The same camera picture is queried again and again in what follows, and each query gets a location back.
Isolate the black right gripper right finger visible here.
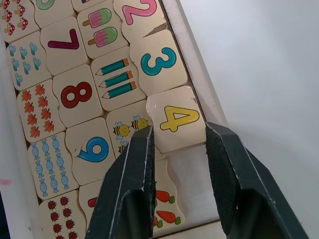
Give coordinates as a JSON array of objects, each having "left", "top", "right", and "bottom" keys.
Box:
[{"left": 205, "top": 121, "right": 310, "bottom": 239}]

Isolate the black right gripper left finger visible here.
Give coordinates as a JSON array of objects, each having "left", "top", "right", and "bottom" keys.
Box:
[{"left": 84, "top": 125, "right": 157, "bottom": 239}]

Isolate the yellow number 4 tile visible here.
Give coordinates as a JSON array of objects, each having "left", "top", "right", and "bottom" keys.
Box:
[{"left": 146, "top": 85, "right": 208, "bottom": 154}]

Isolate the blue number 9 tile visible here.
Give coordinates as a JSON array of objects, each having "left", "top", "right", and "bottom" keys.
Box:
[{"left": 64, "top": 117, "right": 121, "bottom": 186}]

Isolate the red number 8 tile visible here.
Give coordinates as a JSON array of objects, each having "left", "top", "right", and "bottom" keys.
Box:
[{"left": 51, "top": 63, "right": 106, "bottom": 129}]

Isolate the white wooden puzzle board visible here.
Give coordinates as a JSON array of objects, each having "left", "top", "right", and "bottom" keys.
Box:
[{"left": 0, "top": 0, "right": 234, "bottom": 239}]

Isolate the teal number 3 tile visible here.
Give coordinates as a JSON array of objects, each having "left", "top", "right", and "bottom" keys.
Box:
[{"left": 129, "top": 29, "right": 189, "bottom": 97}]

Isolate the purple number 7 tile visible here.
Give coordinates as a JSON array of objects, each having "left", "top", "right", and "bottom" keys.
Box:
[{"left": 39, "top": 15, "right": 91, "bottom": 77}]

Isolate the pink number 2 tile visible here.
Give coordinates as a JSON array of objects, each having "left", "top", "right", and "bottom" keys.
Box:
[{"left": 113, "top": 0, "right": 168, "bottom": 47}]

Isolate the green number tile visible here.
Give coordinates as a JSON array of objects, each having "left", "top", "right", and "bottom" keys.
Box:
[{"left": 33, "top": 0, "right": 76, "bottom": 29}]

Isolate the carrots picture tile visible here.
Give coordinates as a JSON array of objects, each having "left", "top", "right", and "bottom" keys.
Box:
[{"left": 149, "top": 157, "right": 187, "bottom": 238}]

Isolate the bees picture tile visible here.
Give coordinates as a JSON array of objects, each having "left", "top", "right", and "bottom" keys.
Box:
[{"left": 105, "top": 99, "right": 167, "bottom": 163}]

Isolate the ladybugs picture tile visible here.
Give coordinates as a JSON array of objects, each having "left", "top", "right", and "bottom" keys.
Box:
[{"left": 38, "top": 190, "right": 88, "bottom": 239}]

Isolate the blue candies picture tile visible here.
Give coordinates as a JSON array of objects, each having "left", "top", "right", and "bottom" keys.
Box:
[{"left": 26, "top": 131, "right": 81, "bottom": 203}]

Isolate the pencils picture tile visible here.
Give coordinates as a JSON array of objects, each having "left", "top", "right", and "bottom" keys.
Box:
[{"left": 89, "top": 45, "right": 148, "bottom": 113}]

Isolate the orange leaves picture tile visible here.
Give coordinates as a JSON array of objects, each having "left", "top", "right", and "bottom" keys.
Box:
[{"left": 15, "top": 78, "right": 67, "bottom": 144}]

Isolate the ice cream picture tile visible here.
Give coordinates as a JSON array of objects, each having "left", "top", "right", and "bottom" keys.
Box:
[{"left": 76, "top": 4, "right": 131, "bottom": 60}]

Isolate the blue clouds picture tile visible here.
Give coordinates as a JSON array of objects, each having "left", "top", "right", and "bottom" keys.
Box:
[{"left": 5, "top": 30, "right": 53, "bottom": 92}]

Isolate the colourful picture tile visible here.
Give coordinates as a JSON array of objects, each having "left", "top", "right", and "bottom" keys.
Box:
[{"left": 70, "top": 0, "right": 116, "bottom": 13}]

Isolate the mushrooms picture tile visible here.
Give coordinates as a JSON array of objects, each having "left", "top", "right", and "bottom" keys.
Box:
[{"left": 0, "top": 0, "right": 35, "bottom": 43}]

